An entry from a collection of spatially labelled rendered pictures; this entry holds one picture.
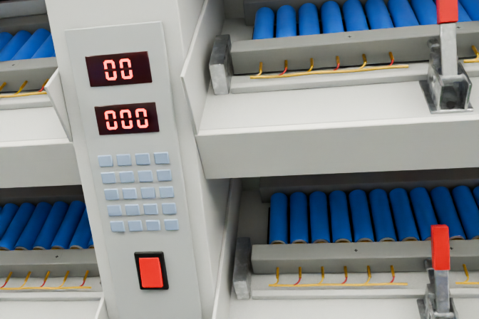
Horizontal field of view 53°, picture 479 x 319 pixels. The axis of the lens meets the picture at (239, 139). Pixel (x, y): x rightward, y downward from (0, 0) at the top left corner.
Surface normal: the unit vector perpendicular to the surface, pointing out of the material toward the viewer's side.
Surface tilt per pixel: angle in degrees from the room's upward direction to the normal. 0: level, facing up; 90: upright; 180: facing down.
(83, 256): 23
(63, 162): 113
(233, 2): 90
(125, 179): 90
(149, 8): 90
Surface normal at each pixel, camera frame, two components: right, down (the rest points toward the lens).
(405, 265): -0.07, 0.64
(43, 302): -0.14, -0.77
